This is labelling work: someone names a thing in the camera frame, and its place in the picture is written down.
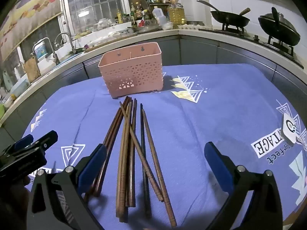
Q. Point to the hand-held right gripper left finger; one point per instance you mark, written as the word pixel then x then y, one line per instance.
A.
pixel 93 163

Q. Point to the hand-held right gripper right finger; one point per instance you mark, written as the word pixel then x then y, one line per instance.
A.
pixel 218 165

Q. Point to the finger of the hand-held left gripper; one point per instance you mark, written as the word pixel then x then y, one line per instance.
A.
pixel 24 141
pixel 45 139

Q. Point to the bunch of brown wooden chopsticks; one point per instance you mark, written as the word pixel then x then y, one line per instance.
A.
pixel 123 172

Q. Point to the black chopstick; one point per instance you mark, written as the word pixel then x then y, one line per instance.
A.
pixel 143 143

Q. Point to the pink plastic utensil basket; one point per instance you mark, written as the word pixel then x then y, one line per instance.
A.
pixel 134 71

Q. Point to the person's left hand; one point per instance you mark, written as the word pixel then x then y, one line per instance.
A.
pixel 12 201

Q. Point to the green bowl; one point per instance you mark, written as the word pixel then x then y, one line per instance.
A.
pixel 1 110

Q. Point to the blue printed tablecloth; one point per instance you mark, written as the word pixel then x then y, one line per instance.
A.
pixel 215 115

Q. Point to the blue plastic container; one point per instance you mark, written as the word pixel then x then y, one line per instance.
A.
pixel 20 87

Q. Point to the light green bottle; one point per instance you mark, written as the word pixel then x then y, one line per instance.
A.
pixel 6 80

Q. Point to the wooden cutting board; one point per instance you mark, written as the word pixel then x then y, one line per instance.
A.
pixel 32 70

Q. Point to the white square device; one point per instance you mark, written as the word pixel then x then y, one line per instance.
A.
pixel 289 128

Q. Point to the blue printed container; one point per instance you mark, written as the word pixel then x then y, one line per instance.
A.
pixel 39 50

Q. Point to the metal faucet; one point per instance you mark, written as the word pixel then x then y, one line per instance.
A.
pixel 69 40
pixel 51 50

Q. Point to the fruit print window blind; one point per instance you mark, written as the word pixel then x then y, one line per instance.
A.
pixel 28 9

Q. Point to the black gas stove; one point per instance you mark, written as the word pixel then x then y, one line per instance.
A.
pixel 254 39

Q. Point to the white egg tray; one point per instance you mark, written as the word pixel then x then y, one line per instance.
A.
pixel 189 26

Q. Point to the metal bowl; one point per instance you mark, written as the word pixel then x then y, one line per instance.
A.
pixel 146 28

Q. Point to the window with metal grille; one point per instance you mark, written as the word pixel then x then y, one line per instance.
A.
pixel 96 0

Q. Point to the black lidded wok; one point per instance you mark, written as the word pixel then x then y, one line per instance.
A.
pixel 280 30

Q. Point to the row of condiment bottles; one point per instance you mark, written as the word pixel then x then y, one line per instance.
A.
pixel 134 14

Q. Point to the yellow cooking oil bottle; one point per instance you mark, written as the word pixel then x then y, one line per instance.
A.
pixel 176 14

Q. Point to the white plastic jug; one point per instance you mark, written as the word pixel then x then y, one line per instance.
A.
pixel 158 15

